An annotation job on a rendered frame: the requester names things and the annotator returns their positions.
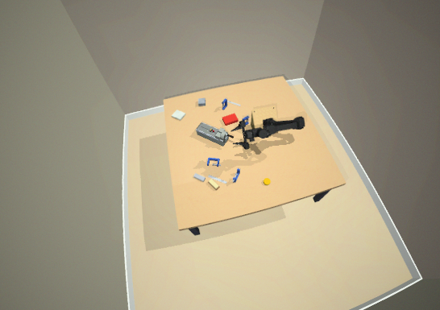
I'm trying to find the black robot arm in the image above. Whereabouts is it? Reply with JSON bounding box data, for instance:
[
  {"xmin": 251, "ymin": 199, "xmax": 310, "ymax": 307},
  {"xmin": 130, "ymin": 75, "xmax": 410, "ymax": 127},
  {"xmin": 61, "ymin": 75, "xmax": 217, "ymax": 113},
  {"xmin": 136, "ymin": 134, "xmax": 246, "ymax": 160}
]
[{"xmin": 247, "ymin": 117, "xmax": 305, "ymax": 142}]

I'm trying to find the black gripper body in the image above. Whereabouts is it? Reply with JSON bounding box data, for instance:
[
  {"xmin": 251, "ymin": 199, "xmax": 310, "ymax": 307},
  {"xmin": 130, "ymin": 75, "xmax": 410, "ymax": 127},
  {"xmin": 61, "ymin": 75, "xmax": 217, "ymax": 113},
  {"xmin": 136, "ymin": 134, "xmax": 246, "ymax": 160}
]
[{"xmin": 239, "ymin": 121, "xmax": 256, "ymax": 150}]

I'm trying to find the red rectangular block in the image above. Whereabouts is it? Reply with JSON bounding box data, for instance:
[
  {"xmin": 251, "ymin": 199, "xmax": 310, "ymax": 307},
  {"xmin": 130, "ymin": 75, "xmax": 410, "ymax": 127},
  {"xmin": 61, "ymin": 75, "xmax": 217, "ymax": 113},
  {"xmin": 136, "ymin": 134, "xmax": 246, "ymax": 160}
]
[{"xmin": 222, "ymin": 114, "xmax": 239, "ymax": 126}]

